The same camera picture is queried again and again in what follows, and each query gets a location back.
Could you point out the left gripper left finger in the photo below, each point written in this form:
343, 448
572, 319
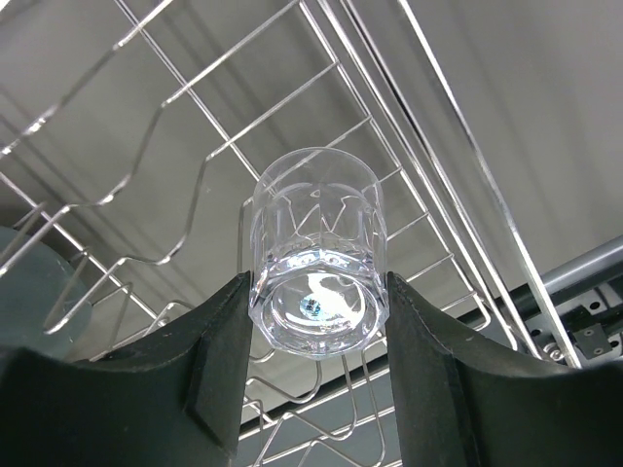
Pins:
172, 398

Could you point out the dark grey ceramic mug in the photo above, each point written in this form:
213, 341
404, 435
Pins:
29, 291

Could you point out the wire dish rack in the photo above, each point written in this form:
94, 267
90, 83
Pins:
135, 131

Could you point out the clear plastic cup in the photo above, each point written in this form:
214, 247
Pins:
318, 240

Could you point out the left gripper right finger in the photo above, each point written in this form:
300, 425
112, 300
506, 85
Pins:
462, 399

